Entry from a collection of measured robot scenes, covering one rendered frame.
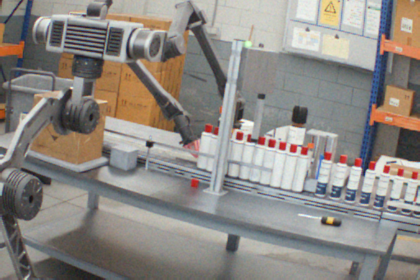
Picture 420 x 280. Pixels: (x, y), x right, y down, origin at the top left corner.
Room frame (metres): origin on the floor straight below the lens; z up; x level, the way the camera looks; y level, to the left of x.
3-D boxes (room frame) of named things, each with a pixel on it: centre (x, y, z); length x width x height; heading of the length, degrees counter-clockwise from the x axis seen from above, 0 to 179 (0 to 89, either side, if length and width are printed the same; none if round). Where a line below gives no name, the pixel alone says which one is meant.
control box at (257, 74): (3.06, -0.15, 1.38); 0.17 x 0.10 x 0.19; 124
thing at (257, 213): (3.41, -0.03, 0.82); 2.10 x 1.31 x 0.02; 69
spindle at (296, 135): (3.68, -0.46, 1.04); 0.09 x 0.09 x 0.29
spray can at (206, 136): (3.22, 0.00, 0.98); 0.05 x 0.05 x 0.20
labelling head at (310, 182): (3.12, -0.51, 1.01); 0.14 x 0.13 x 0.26; 69
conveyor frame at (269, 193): (3.18, -0.08, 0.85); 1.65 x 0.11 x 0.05; 69
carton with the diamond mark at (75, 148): (3.15, 0.66, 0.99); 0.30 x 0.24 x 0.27; 70
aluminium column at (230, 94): (3.03, -0.07, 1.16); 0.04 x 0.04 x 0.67; 69
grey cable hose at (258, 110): (3.03, -0.20, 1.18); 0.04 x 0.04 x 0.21
